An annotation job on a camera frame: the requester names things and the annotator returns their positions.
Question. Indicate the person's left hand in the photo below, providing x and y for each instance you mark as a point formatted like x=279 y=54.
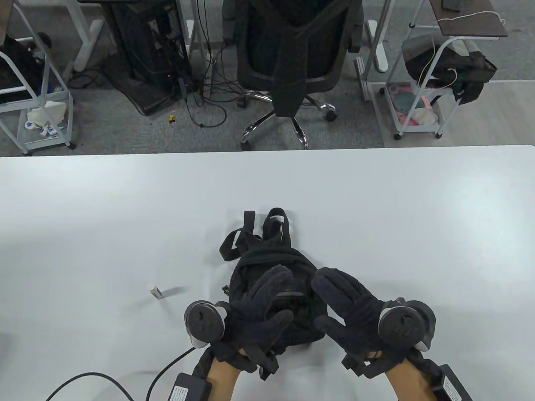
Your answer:
x=250 y=317

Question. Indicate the person's right hand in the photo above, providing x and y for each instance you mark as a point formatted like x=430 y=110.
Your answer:
x=355 y=313

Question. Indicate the black backpack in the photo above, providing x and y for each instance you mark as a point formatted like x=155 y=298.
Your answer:
x=259 y=259

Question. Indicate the white green lubricant stick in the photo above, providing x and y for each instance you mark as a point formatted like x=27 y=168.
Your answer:
x=156 y=291

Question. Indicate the person's left forearm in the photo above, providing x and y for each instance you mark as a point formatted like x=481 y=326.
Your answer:
x=223 y=382

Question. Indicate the black round controller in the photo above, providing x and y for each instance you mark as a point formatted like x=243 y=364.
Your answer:
x=205 y=323
x=403 y=328

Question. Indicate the white metal cart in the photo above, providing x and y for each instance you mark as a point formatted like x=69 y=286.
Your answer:
x=418 y=130
x=46 y=144

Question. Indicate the white plush item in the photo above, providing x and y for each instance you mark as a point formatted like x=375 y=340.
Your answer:
x=425 y=116

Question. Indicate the teal round item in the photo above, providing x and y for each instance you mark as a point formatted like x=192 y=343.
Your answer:
x=404 y=101

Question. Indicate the black bag with grey lining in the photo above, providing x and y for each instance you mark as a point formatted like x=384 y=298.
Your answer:
x=459 y=71

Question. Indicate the white desk leg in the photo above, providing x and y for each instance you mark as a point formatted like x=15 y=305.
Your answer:
x=85 y=46
x=193 y=37
x=379 y=46

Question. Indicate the black mesh office chair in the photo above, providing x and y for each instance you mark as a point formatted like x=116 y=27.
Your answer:
x=292 y=50

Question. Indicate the white cloth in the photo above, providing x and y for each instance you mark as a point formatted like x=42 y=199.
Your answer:
x=48 y=112

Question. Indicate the black computer tower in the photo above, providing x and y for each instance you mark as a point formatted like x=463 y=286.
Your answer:
x=142 y=41

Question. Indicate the brown side table top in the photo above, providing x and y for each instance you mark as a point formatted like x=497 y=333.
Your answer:
x=472 y=23

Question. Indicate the black phone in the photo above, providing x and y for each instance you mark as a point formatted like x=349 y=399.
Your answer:
x=451 y=5

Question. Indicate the plain black bag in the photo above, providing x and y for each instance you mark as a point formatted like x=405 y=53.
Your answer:
x=16 y=67

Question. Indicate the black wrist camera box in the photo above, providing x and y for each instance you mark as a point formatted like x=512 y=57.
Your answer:
x=188 y=388
x=453 y=384

